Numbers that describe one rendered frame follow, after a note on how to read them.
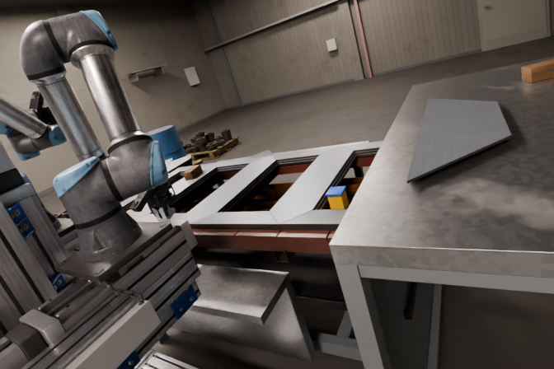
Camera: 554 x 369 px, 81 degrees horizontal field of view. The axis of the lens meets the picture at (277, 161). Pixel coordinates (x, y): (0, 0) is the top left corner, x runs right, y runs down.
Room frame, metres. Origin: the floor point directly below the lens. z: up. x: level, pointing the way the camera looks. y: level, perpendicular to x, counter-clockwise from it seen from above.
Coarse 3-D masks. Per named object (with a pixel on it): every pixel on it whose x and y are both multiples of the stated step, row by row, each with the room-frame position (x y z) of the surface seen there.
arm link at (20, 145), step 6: (12, 138) 1.35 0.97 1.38; (18, 138) 1.35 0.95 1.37; (24, 138) 1.35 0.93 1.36; (30, 138) 1.34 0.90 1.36; (12, 144) 1.35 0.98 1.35; (18, 144) 1.35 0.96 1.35; (24, 144) 1.34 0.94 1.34; (30, 144) 1.34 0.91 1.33; (18, 150) 1.35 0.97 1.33; (24, 150) 1.35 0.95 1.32; (30, 150) 1.35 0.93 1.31; (36, 150) 1.36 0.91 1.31; (18, 156) 1.36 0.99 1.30; (24, 156) 1.35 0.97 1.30; (30, 156) 1.36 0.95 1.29
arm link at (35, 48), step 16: (32, 32) 0.95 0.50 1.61; (32, 48) 0.94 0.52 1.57; (48, 48) 0.95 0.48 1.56; (32, 64) 0.95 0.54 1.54; (48, 64) 0.96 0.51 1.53; (32, 80) 0.96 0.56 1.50; (48, 80) 0.97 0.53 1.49; (64, 80) 1.00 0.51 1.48; (48, 96) 0.98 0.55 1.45; (64, 96) 0.99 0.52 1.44; (64, 112) 0.99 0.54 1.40; (80, 112) 1.02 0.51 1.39; (64, 128) 0.99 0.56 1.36; (80, 128) 1.00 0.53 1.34; (80, 144) 1.00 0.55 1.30; (96, 144) 1.03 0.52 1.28; (80, 160) 1.02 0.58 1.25
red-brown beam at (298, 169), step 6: (360, 156) 1.50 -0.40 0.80; (366, 156) 1.48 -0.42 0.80; (372, 156) 1.46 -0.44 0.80; (354, 162) 1.51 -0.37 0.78; (360, 162) 1.49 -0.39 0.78; (366, 162) 1.48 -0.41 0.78; (276, 168) 1.75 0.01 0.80; (282, 168) 1.73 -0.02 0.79; (288, 168) 1.71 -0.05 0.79; (294, 168) 1.69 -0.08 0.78; (300, 168) 1.67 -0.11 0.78; (306, 168) 1.65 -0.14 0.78; (216, 174) 2.00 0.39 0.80; (222, 174) 1.97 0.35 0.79; (228, 174) 1.94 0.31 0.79; (234, 174) 1.92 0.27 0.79; (270, 174) 1.78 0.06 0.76; (276, 174) 1.76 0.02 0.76; (282, 174) 1.74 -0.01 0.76
